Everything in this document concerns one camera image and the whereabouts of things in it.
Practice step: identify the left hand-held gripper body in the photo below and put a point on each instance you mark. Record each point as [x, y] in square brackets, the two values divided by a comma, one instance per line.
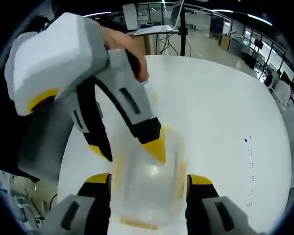
[54, 56]

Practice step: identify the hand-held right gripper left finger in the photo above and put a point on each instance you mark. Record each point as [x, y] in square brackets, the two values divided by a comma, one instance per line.
[80, 215]

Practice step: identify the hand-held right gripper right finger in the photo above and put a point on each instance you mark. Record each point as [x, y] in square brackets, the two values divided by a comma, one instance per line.
[210, 215]

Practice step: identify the clear container with yellow buckle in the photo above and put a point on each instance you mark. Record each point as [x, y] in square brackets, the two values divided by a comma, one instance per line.
[149, 193]

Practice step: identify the person's left hand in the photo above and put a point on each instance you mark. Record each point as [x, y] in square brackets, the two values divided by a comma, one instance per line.
[127, 44]

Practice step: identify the open laptop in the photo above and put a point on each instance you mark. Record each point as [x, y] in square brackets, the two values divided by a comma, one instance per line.
[156, 29]

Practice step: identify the white board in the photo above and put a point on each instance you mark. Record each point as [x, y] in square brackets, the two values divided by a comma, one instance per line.
[130, 17]

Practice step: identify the blue partition board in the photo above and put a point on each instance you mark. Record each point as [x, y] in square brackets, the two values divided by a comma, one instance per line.
[216, 27]

